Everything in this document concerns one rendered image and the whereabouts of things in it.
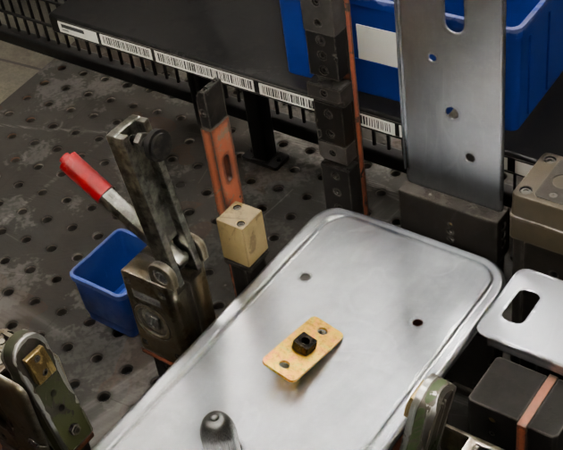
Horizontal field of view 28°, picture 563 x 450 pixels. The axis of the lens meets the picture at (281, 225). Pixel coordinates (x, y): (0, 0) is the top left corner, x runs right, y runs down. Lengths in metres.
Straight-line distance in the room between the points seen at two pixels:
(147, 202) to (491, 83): 0.34
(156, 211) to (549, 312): 0.38
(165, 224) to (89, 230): 0.67
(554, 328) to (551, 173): 0.16
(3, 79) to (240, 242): 2.44
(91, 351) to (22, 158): 0.48
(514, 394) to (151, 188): 0.38
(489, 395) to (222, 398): 0.24
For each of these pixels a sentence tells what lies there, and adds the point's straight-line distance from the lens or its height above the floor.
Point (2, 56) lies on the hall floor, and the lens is 3.62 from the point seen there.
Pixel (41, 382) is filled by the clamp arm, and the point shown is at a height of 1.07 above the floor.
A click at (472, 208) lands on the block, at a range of 1.19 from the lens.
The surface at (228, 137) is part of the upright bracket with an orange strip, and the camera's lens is 1.10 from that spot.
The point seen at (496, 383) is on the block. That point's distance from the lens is 1.05.
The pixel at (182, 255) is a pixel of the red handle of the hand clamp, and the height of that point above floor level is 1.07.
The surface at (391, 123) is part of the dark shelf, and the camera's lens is 1.28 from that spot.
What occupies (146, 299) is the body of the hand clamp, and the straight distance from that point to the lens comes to 1.11.
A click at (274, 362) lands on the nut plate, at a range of 1.03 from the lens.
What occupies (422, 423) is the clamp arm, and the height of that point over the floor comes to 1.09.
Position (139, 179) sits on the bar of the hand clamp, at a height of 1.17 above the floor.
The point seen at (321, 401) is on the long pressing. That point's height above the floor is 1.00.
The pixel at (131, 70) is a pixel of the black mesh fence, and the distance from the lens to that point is 1.93.
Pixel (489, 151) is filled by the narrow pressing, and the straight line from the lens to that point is 1.14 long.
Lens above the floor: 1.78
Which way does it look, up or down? 41 degrees down
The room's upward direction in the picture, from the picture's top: 9 degrees counter-clockwise
